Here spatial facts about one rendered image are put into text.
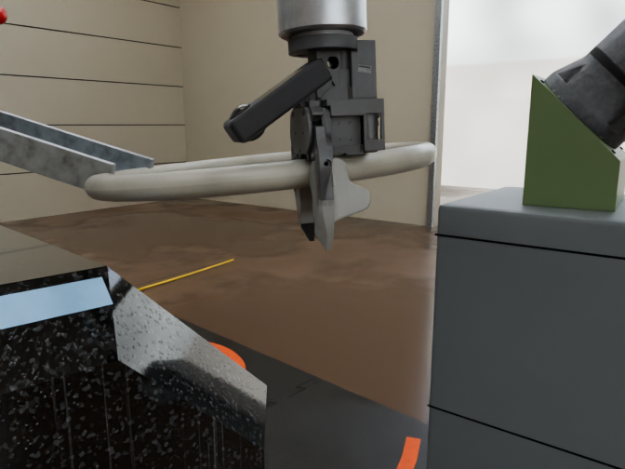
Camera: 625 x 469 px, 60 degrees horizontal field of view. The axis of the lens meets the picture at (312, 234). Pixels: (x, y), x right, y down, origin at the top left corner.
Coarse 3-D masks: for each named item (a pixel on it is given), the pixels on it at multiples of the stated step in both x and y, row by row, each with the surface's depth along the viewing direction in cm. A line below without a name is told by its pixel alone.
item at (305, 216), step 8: (296, 192) 61; (304, 192) 60; (296, 200) 61; (304, 200) 60; (304, 208) 60; (304, 216) 61; (312, 216) 61; (304, 224) 60; (312, 224) 61; (304, 232) 61; (312, 232) 61; (312, 240) 61
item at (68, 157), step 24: (0, 120) 94; (24, 120) 93; (0, 144) 82; (24, 144) 81; (48, 144) 80; (72, 144) 91; (96, 144) 90; (24, 168) 82; (48, 168) 81; (72, 168) 80; (96, 168) 79; (120, 168) 90
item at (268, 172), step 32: (224, 160) 99; (256, 160) 100; (288, 160) 100; (352, 160) 58; (384, 160) 60; (416, 160) 64; (96, 192) 64; (128, 192) 59; (160, 192) 57; (192, 192) 56; (224, 192) 56; (256, 192) 56
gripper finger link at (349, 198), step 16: (336, 160) 55; (336, 176) 55; (336, 192) 55; (352, 192) 55; (368, 192) 56; (320, 208) 54; (336, 208) 55; (352, 208) 55; (320, 224) 54; (320, 240) 55
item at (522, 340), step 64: (512, 192) 124; (448, 256) 106; (512, 256) 98; (576, 256) 92; (448, 320) 108; (512, 320) 100; (576, 320) 93; (448, 384) 110; (512, 384) 102; (576, 384) 95; (448, 448) 112; (512, 448) 104; (576, 448) 97
